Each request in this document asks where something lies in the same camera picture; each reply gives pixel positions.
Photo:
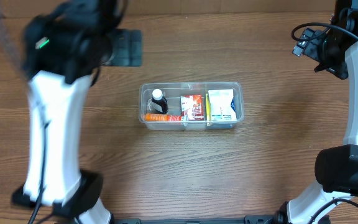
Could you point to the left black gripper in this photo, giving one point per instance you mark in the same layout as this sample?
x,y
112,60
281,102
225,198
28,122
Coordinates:
x,y
116,58

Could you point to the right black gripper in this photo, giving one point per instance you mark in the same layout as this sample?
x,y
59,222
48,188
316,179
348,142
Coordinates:
x,y
339,65

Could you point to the dark medicine bottle white cap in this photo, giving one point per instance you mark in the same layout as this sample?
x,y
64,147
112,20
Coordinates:
x,y
159,102

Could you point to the orange effervescent tablet tube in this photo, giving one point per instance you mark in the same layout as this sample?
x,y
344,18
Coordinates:
x,y
164,117

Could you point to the red medicine box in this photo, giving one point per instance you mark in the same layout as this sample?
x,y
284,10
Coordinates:
x,y
192,107

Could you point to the blue medicine box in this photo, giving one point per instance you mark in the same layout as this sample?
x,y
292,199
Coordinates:
x,y
208,110

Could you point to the white medicine box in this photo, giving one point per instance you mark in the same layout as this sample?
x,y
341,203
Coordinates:
x,y
222,105

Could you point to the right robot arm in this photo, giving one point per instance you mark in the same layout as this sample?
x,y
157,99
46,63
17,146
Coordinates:
x,y
336,168

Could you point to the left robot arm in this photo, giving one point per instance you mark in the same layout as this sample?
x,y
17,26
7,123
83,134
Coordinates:
x,y
64,53

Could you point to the clear plastic container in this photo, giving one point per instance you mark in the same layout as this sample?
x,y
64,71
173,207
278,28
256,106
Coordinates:
x,y
174,91

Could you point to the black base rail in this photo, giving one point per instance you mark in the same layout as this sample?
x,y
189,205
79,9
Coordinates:
x,y
249,219

